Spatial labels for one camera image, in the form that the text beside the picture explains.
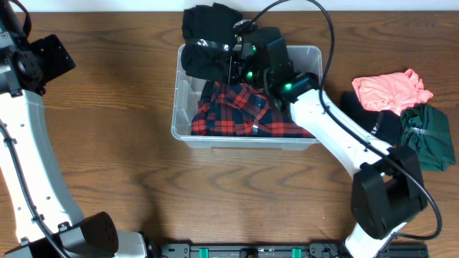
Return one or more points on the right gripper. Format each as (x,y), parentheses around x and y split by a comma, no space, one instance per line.
(235,65)

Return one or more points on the red blue plaid shirt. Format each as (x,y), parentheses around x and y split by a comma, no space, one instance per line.
(241,111)

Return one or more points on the black garment with tape band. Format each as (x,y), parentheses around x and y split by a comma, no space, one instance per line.
(209,37)

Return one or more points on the salmon pink garment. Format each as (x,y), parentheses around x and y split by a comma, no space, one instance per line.
(396,92)

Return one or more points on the dark green garment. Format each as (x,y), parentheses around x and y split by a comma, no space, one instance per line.
(426,130)

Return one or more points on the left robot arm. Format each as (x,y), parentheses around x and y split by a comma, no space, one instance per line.
(49,222)

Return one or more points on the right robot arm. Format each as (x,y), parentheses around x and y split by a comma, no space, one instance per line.
(387,185)

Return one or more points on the clear plastic storage bin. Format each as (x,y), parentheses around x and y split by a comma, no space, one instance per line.
(187,93)

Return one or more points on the small black folded garment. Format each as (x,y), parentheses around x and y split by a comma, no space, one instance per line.
(385,125)

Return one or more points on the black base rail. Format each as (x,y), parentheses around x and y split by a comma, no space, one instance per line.
(313,250)

